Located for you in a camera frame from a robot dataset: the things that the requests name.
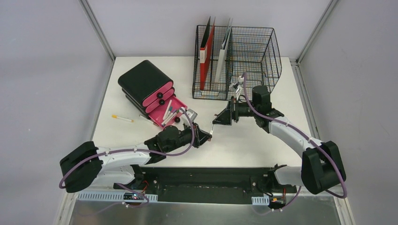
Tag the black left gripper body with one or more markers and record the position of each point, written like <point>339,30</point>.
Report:
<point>196,134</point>

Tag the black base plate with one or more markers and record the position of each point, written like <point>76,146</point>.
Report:
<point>206,185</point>

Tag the white cable duct left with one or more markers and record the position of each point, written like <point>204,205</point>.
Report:
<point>109,196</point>

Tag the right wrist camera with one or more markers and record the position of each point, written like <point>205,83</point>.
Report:
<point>238,86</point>

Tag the black pink drawer unit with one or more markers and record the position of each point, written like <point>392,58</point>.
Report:
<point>149,90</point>

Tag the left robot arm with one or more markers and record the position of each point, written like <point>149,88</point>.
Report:
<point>88,165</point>

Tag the black wire mesh organizer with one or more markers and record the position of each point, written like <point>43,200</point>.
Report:
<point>251,50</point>

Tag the teal white pen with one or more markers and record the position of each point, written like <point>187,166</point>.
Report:
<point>171,116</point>

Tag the white cable duct right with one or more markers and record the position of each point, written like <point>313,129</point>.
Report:
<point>260,200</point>

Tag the white cable duct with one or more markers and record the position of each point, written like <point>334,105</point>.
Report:
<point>260,200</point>
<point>109,196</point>

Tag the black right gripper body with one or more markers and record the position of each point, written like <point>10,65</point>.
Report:
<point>241,109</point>

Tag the red notebook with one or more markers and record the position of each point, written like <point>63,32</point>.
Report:
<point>206,52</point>

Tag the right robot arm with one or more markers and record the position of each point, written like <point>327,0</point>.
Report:
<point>321,168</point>

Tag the white pen orange cap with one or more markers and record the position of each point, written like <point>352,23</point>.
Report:
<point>122,118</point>

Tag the grey notebook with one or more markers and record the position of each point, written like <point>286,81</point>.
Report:
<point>223,51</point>

